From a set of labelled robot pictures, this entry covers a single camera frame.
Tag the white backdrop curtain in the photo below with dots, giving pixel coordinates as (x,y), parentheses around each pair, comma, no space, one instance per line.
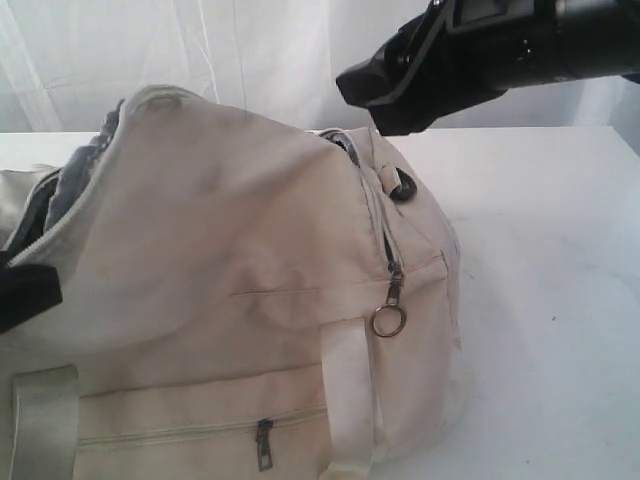
(64,64)

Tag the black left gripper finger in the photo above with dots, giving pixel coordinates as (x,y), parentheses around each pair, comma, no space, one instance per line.
(26,291)

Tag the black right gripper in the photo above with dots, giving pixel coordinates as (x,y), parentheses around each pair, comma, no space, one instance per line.
(484,48)

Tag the beige duffel bag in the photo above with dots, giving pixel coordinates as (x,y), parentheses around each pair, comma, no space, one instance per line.
(242,299)

